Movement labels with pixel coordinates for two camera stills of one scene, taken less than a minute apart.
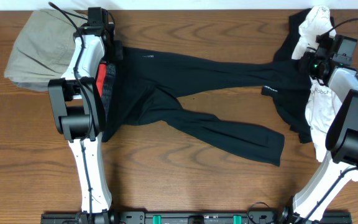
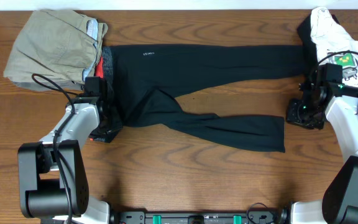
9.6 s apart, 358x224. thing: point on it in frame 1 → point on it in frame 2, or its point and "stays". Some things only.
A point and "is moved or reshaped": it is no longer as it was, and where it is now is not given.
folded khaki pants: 43,48 stays
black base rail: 192,218 stays
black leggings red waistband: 219,101 is moved or reshaped
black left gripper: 119,56 → 117,124
